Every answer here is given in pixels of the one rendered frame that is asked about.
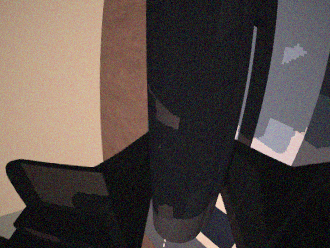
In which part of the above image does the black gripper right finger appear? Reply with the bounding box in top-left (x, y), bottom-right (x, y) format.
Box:
top-left (220, 139), bottom-right (330, 248)

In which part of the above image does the grey flat mat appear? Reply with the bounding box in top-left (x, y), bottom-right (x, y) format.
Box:
top-left (145, 55), bottom-right (330, 248)

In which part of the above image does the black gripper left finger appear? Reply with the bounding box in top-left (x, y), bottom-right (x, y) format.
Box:
top-left (5, 132), bottom-right (152, 248)

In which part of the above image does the cream square tile with dark square mark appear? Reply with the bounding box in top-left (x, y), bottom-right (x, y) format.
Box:
top-left (196, 193), bottom-right (237, 248)

